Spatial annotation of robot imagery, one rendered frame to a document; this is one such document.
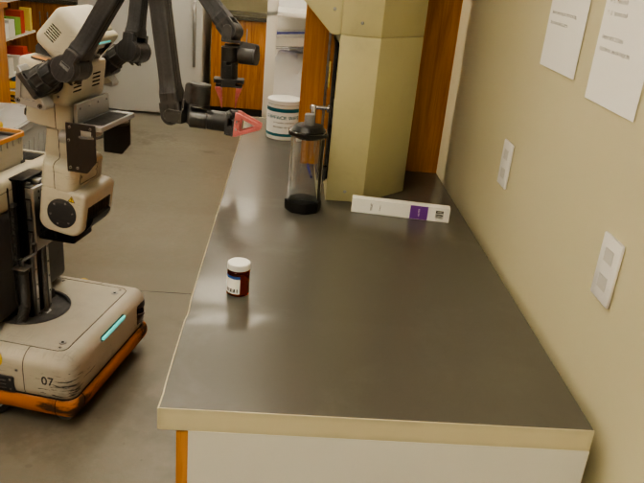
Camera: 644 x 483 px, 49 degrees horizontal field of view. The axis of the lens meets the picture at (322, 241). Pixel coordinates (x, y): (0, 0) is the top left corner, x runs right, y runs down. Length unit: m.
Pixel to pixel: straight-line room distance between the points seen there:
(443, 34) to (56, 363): 1.67
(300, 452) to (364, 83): 1.13
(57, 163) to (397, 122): 1.12
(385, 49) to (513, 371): 1.01
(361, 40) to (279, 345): 0.97
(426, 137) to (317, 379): 1.37
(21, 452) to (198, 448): 1.49
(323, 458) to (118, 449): 1.46
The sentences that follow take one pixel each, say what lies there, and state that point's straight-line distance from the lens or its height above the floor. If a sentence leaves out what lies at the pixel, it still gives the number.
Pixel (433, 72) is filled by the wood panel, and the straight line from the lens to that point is 2.39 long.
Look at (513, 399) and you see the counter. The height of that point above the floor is 0.94.
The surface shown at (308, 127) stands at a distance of 1.88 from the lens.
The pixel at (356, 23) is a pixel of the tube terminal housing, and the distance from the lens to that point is 1.97.
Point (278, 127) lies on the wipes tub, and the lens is 2.67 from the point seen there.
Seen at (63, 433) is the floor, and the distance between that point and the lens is 2.67.
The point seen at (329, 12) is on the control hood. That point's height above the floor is 1.46.
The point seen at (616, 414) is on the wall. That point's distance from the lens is 1.26.
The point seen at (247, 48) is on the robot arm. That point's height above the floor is 1.30.
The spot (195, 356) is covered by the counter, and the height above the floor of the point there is 0.94.
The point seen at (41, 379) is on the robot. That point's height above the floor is 0.19.
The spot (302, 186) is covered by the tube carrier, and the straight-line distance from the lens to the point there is 1.91.
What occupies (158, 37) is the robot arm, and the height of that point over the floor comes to 1.35.
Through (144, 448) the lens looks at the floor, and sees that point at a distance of 2.57.
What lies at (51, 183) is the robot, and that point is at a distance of 2.50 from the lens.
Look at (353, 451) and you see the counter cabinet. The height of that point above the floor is 0.88.
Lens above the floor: 1.62
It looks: 22 degrees down
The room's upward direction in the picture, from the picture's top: 5 degrees clockwise
